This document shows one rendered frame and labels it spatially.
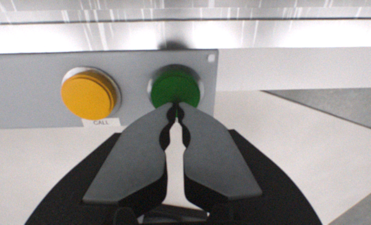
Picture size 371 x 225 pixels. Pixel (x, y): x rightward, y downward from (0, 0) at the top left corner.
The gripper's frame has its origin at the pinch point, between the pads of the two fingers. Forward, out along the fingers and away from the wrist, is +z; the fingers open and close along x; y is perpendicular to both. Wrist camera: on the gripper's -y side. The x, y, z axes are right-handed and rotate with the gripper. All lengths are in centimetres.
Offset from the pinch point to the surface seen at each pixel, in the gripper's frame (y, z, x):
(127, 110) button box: 1.7, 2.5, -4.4
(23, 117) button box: 2.1, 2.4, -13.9
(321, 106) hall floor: 56, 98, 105
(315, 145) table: 15.9, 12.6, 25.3
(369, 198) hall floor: 177, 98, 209
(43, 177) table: 22.0, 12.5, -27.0
